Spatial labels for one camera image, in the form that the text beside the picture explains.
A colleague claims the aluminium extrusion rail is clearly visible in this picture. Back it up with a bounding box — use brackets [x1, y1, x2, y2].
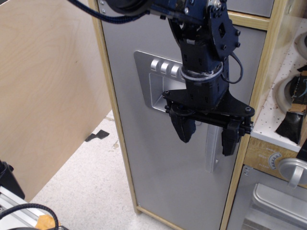
[0, 185, 41, 230]

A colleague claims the black torn tape piece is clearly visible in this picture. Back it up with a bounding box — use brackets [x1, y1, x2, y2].
[275, 68, 307, 144]

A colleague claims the silver oven knob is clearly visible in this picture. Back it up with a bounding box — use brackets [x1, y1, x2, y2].
[278, 158, 307, 189]

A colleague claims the black braided cable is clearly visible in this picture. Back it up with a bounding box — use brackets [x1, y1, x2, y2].
[0, 203, 59, 230]

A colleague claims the silver oven door handle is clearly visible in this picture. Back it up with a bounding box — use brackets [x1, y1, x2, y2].
[252, 184, 307, 224]

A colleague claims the grey toy fridge door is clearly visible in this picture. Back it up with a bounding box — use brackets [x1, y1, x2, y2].
[96, 0, 268, 230]

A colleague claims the wooden toy kitchen frame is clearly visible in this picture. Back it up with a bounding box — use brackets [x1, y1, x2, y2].
[97, 0, 307, 230]

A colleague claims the black tape on floor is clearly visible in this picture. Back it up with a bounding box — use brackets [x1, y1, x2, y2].
[85, 130, 109, 142]

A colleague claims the plywood board panel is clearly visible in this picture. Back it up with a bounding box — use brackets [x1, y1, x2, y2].
[0, 0, 111, 201]

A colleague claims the silver fridge door handle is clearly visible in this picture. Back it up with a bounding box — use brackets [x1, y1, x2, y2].
[205, 125, 222, 173]

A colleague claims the grey oven door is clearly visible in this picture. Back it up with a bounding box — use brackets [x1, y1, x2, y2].
[227, 165, 307, 230]

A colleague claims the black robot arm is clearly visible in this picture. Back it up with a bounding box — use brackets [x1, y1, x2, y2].
[108, 0, 255, 156]

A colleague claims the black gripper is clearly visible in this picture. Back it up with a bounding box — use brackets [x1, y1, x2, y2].
[162, 76, 255, 157]

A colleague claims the grey upper cabinet door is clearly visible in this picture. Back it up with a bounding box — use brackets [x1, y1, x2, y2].
[227, 0, 274, 18]

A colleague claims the silver ice dispenser panel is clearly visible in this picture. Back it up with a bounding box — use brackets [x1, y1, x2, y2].
[134, 51, 186, 112]

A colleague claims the orange tape piece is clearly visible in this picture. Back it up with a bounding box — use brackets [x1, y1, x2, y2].
[35, 215, 56, 230]

